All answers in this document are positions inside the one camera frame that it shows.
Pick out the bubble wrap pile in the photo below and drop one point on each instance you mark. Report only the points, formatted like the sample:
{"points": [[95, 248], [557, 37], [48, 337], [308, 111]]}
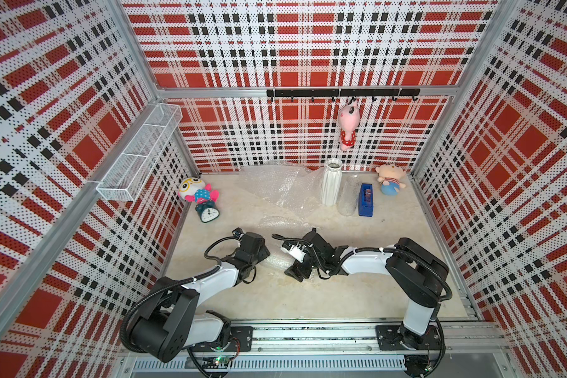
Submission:
{"points": [[284, 184]]}

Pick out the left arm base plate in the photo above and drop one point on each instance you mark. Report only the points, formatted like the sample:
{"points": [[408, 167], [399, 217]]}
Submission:
{"points": [[238, 339]]}

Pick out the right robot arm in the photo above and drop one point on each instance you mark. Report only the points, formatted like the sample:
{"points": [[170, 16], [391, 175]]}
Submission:
{"points": [[420, 275]]}

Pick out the tall white ribbed vase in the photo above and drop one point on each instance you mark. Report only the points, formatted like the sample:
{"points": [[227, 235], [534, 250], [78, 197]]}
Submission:
{"points": [[331, 181]]}

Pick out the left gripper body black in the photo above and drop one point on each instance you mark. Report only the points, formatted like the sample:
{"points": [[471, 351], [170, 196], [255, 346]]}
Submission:
{"points": [[263, 253]]}

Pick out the white pink owl plush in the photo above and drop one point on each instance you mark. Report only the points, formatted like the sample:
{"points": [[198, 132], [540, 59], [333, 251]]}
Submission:
{"points": [[194, 189]]}

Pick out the white wire mesh shelf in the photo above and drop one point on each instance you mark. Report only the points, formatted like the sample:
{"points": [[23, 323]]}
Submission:
{"points": [[128, 175]]}

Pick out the blue tape dispenser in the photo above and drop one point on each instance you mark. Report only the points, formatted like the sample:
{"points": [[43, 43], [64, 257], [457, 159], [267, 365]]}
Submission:
{"points": [[365, 201]]}

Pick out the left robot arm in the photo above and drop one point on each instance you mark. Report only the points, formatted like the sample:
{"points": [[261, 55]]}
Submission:
{"points": [[166, 321]]}

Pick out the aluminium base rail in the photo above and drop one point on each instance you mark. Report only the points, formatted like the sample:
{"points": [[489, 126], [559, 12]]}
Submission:
{"points": [[470, 349]]}

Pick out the pink hanging plush toy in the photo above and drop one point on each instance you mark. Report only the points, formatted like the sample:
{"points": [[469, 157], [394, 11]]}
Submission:
{"points": [[348, 120]]}

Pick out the teal alarm clock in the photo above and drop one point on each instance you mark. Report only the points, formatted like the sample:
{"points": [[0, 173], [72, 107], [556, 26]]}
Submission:
{"points": [[207, 211]]}

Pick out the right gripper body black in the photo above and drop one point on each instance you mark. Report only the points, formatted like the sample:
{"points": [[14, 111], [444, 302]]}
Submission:
{"points": [[316, 261]]}

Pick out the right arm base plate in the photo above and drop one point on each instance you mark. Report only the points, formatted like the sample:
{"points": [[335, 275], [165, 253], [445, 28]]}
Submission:
{"points": [[397, 338]]}

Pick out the plush doll blue pants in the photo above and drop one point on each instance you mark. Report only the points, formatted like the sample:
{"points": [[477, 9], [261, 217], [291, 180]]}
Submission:
{"points": [[390, 178]]}

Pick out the black hook rail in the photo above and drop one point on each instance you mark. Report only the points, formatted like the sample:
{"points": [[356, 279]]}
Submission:
{"points": [[393, 93]]}

